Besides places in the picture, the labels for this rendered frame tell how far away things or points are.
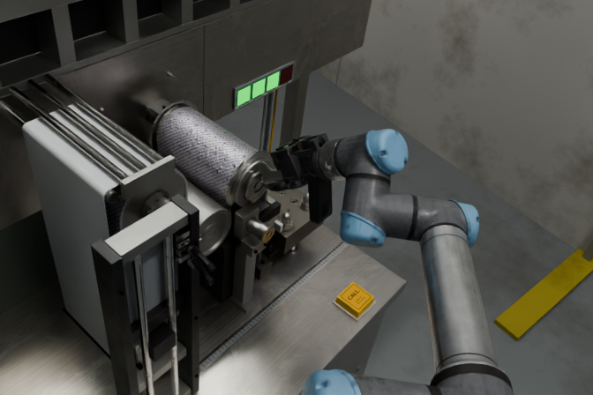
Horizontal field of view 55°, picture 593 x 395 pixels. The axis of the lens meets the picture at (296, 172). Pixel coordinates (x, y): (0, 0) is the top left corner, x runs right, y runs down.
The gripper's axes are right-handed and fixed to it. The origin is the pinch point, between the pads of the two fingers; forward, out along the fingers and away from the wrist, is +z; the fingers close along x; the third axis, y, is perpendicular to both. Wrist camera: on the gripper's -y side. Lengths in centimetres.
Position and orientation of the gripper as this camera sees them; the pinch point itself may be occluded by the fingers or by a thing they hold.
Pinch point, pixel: (269, 182)
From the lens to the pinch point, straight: 120.8
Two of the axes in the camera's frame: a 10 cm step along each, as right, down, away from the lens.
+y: -4.0, -8.9, -2.1
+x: -6.5, 4.4, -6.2
